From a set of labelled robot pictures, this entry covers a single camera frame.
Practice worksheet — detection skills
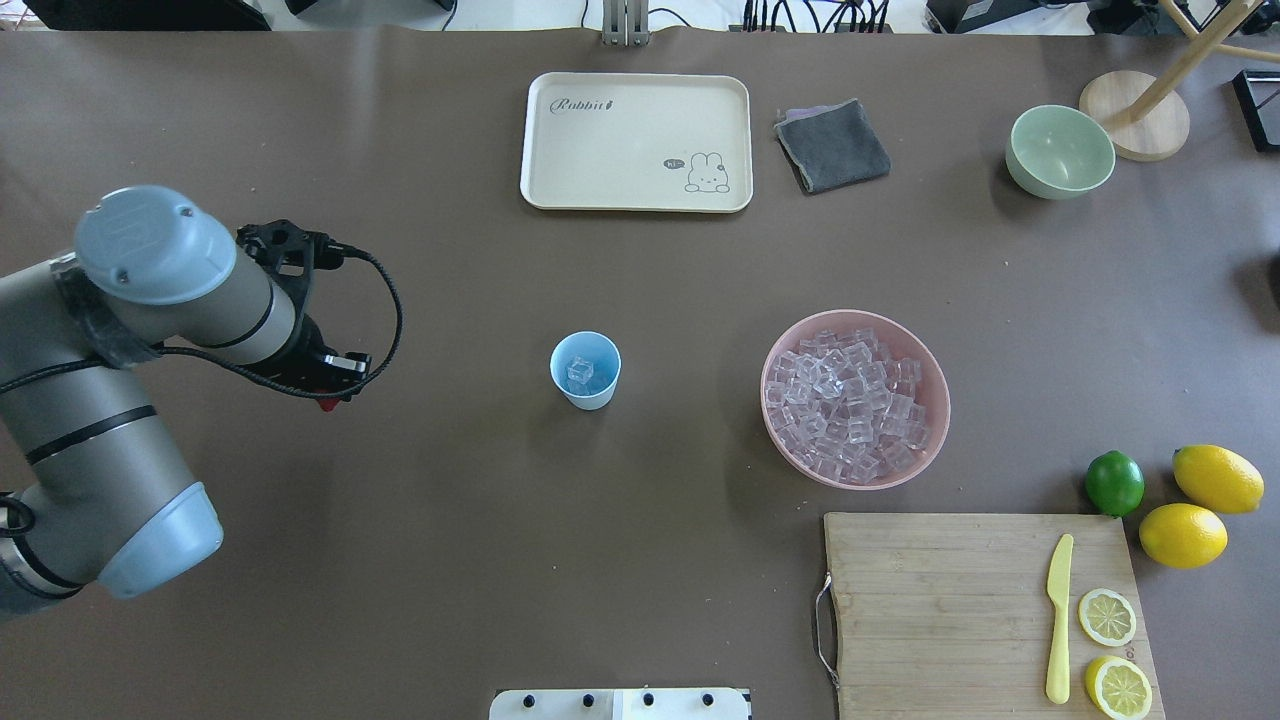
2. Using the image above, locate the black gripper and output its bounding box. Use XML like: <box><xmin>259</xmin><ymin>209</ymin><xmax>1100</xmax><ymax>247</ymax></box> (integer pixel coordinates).
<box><xmin>285</xmin><ymin>315</ymin><xmax>372</xmax><ymax>401</ymax></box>

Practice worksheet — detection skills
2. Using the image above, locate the ice cube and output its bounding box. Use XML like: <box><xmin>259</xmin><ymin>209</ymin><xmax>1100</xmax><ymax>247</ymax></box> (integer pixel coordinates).
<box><xmin>564</xmin><ymin>356</ymin><xmax>595</xmax><ymax>395</ymax></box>

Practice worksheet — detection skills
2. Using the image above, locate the light blue plastic cup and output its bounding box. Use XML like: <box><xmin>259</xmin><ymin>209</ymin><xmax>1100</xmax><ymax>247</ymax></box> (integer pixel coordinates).
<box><xmin>549</xmin><ymin>331</ymin><xmax>622</xmax><ymax>411</ymax></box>

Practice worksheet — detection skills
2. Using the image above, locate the pile of clear ice cubes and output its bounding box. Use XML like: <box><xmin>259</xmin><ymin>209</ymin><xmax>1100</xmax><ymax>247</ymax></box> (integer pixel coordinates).
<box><xmin>765</xmin><ymin>327</ymin><xmax>932</xmax><ymax>486</ymax></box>

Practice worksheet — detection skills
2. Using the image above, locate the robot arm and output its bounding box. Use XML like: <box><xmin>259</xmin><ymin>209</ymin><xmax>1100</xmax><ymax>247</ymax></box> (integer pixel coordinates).
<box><xmin>1</xmin><ymin>184</ymin><xmax>381</xmax><ymax>620</ymax></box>

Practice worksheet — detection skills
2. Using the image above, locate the wooden cup stand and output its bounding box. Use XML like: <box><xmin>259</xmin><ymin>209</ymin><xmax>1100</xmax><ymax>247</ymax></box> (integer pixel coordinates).
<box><xmin>1079</xmin><ymin>1</ymin><xmax>1279</xmax><ymax>161</ymax></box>

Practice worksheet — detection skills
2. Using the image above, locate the cream rabbit serving tray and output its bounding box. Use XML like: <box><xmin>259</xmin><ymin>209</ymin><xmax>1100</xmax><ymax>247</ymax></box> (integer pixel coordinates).
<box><xmin>520</xmin><ymin>72</ymin><xmax>754</xmax><ymax>214</ymax></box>

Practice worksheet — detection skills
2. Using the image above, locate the pink bowl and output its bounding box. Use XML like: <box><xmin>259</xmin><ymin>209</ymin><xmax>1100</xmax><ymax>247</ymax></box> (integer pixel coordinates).
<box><xmin>759</xmin><ymin>309</ymin><xmax>951</xmax><ymax>491</ymax></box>

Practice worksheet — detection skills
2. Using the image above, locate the grey folded cloth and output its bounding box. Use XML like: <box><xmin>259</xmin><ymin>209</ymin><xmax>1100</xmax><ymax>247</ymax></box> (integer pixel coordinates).
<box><xmin>774</xmin><ymin>97</ymin><xmax>892</xmax><ymax>195</ymax></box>

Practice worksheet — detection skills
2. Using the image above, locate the wooden cutting board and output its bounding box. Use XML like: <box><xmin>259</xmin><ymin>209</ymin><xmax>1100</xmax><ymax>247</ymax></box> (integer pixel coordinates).
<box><xmin>823</xmin><ymin>512</ymin><xmax>1140</xmax><ymax>719</ymax></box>

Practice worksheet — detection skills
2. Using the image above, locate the green ceramic bowl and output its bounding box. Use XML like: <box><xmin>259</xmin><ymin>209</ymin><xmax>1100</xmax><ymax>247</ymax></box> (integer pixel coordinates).
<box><xmin>1005</xmin><ymin>105</ymin><xmax>1116</xmax><ymax>200</ymax></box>

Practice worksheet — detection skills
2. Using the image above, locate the green lime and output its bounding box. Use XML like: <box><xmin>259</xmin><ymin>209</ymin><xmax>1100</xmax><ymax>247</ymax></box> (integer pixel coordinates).
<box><xmin>1084</xmin><ymin>450</ymin><xmax>1146</xmax><ymax>518</ymax></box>

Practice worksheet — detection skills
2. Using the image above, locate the yellow plastic knife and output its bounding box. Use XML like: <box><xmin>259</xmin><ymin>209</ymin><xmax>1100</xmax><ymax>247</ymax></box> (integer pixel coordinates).
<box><xmin>1044</xmin><ymin>533</ymin><xmax>1074</xmax><ymax>705</ymax></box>

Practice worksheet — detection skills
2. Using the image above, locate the upper lemon half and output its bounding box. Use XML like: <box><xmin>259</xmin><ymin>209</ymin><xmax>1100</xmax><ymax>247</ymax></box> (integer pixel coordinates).
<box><xmin>1076</xmin><ymin>588</ymin><xmax>1138</xmax><ymax>648</ymax></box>

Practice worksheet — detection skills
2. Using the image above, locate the lemon half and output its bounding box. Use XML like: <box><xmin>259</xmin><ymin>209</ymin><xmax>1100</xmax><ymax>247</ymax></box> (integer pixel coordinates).
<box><xmin>1084</xmin><ymin>655</ymin><xmax>1155</xmax><ymax>719</ymax></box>
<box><xmin>1076</xmin><ymin>588</ymin><xmax>1138</xmax><ymax>648</ymax></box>

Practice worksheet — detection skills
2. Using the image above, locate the lower lemon half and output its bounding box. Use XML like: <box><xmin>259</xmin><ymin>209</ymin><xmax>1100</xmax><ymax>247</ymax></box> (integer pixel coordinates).
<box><xmin>1084</xmin><ymin>655</ymin><xmax>1155</xmax><ymax>719</ymax></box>

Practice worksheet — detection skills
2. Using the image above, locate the lower whole yellow lemon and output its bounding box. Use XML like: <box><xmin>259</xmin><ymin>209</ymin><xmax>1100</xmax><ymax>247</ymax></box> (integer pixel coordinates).
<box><xmin>1138</xmin><ymin>503</ymin><xmax>1229</xmax><ymax>569</ymax></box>

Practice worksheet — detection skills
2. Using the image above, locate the whole yellow lemon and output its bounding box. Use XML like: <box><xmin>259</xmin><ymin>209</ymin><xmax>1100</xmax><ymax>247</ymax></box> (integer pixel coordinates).
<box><xmin>1172</xmin><ymin>445</ymin><xmax>1265</xmax><ymax>514</ymax></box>
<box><xmin>1138</xmin><ymin>503</ymin><xmax>1229</xmax><ymax>569</ymax></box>

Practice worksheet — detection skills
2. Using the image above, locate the upper whole yellow lemon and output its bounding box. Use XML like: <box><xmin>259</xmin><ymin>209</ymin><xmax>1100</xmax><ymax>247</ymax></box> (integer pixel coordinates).
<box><xmin>1172</xmin><ymin>445</ymin><xmax>1265</xmax><ymax>514</ymax></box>

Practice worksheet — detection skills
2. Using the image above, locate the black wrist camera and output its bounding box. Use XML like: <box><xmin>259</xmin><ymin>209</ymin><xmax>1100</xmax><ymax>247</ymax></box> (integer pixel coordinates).
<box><xmin>236</xmin><ymin>219</ymin><xmax>347</xmax><ymax>309</ymax></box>

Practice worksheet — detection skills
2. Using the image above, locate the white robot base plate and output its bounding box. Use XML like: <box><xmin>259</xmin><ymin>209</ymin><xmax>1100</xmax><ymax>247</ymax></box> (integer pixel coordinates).
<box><xmin>488</xmin><ymin>687</ymin><xmax>753</xmax><ymax>719</ymax></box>

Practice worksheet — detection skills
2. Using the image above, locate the aluminium frame post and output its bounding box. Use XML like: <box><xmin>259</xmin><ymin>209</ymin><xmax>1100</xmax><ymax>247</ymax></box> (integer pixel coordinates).
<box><xmin>602</xmin><ymin>0</ymin><xmax>652</xmax><ymax>47</ymax></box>

